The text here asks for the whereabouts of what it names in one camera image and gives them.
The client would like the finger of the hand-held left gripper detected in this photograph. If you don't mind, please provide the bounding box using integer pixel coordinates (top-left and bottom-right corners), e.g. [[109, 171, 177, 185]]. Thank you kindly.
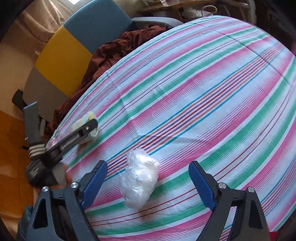
[[45, 119, 99, 163], [23, 101, 43, 149]]

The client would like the black rolled mat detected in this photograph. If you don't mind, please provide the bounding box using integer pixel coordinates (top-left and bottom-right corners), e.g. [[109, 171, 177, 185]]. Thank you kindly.
[[12, 89, 26, 109]]

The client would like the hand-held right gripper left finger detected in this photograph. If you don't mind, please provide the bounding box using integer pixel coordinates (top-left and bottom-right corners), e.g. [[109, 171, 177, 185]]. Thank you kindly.
[[28, 160, 108, 241]]

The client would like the wooden desk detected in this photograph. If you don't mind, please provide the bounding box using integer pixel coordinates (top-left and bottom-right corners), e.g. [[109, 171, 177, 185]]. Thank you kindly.
[[136, 0, 216, 18]]

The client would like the grey yellow blue chair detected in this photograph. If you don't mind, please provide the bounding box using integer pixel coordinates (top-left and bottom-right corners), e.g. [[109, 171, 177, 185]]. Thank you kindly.
[[23, 0, 183, 122]]

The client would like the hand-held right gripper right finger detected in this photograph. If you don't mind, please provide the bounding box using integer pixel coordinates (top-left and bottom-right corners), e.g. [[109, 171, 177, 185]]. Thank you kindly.
[[188, 161, 271, 241]]

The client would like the wooden wardrobe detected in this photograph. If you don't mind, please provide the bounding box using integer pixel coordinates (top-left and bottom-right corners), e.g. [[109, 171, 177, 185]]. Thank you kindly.
[[0, 110, 47, 223]]

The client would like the pale bundle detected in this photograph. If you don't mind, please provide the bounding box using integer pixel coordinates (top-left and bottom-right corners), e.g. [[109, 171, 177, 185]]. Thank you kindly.
[[70, 111, 99, 145]]

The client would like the beige curtain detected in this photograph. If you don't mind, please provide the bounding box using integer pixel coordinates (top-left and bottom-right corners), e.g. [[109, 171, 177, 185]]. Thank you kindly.
[[14, 0, 77, 35]]

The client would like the dark red cloth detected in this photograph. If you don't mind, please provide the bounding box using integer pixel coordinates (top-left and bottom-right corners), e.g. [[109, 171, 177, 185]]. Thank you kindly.
[[43, 25, 168, 142]]

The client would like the white plastic bundle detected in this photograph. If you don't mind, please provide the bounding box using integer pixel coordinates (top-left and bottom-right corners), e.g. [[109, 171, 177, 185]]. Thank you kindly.
[[119, 148, 161, 210]]

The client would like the person's left hand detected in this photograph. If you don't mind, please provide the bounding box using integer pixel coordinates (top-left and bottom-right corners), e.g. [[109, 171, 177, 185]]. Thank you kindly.
[[57, 163, 74, 189]]

